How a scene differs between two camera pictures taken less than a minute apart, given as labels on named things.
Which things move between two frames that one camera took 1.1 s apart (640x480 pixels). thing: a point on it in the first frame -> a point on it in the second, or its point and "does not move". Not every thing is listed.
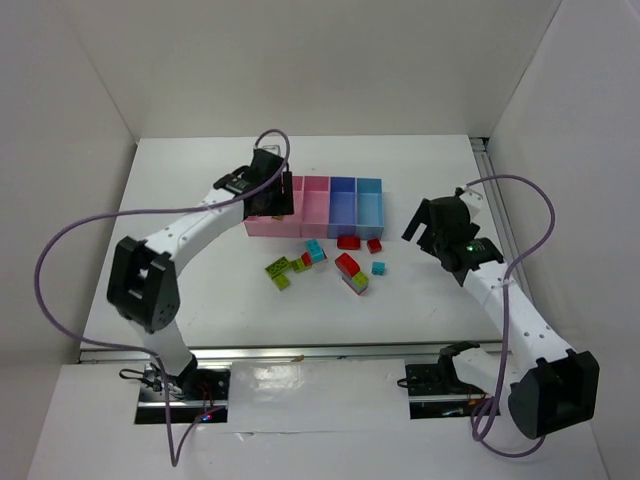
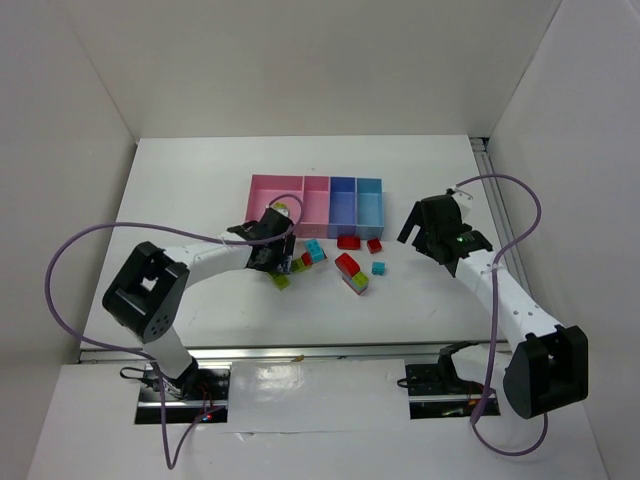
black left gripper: [279, 195] -> [282, 257]
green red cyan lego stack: [315, 253] does not move
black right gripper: [435, 220] does not move
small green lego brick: [282, 282] does not move
